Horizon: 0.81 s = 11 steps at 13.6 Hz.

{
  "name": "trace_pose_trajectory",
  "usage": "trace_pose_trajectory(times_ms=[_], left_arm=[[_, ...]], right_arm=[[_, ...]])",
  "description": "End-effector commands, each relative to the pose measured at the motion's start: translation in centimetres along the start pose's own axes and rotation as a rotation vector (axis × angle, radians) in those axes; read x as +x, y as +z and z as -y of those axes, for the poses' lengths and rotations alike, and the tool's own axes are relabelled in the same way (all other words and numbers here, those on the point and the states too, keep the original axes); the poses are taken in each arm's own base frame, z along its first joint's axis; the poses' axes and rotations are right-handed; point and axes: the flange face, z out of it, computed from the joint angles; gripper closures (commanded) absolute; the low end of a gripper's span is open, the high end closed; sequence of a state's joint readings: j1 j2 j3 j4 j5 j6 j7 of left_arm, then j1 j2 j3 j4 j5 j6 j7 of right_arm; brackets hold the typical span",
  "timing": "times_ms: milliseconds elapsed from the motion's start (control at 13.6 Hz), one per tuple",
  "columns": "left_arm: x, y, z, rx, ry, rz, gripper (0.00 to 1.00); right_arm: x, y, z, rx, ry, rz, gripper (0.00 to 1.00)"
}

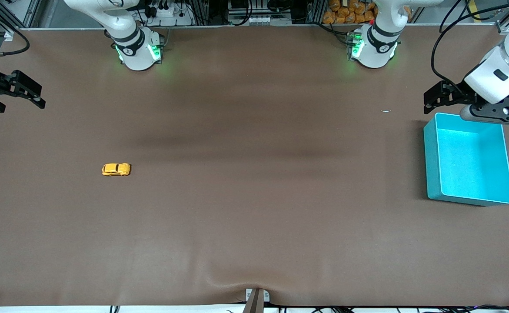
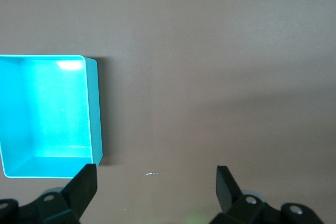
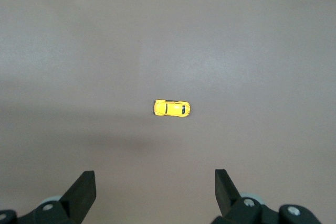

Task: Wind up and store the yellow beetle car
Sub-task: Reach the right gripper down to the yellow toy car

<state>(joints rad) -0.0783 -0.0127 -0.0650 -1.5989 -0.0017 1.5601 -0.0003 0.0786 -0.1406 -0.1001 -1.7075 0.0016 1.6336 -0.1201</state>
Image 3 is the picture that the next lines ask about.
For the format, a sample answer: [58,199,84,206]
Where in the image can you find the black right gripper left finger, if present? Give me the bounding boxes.
[0,170,97,224]

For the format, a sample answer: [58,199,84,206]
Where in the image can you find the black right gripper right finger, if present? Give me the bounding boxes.
[209,168,323,224]

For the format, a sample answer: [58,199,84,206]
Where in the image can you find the yellow beetle toy car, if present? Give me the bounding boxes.
[153,99,192,118]

